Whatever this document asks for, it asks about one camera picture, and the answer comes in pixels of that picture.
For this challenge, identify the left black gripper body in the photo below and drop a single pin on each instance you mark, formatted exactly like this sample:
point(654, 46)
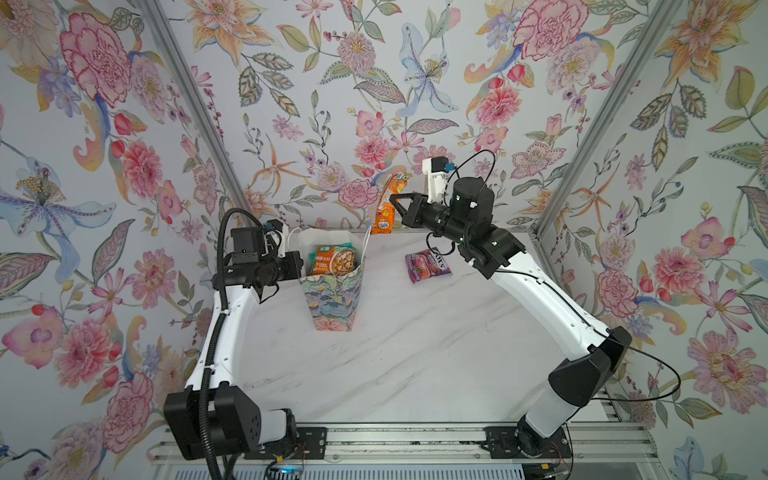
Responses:
point(280, 269)

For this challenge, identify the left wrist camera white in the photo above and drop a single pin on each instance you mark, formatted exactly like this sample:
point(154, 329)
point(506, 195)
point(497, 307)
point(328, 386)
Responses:
point(276, 234)

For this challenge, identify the small purple Fox's candy pack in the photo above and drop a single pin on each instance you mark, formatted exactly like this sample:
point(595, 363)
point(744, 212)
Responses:
point(425, 265)

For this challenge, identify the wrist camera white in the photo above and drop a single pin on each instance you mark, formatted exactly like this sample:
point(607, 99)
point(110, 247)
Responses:
point(437, 171)
point(276, 234)

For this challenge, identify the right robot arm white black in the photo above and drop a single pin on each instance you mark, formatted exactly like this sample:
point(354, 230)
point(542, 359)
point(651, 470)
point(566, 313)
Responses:
point(592, 350)

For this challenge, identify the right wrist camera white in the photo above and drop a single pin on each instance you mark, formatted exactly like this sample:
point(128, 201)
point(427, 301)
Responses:
point(437, 171)

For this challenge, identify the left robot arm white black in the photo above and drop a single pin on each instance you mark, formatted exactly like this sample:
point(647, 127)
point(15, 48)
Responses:
point(212, 412)

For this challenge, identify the green orange noodle snack pack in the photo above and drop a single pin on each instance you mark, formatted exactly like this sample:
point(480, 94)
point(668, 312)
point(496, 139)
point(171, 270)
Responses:
point(337, 260)

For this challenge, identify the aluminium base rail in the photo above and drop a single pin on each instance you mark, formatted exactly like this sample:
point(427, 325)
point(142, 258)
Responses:
point(401, 443)

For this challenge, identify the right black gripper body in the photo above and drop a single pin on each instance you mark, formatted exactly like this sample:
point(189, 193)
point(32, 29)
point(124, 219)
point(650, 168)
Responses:
point(438, 221)

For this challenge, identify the floral paper gift bag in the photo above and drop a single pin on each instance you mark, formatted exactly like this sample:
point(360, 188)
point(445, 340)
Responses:
point(332, 300)

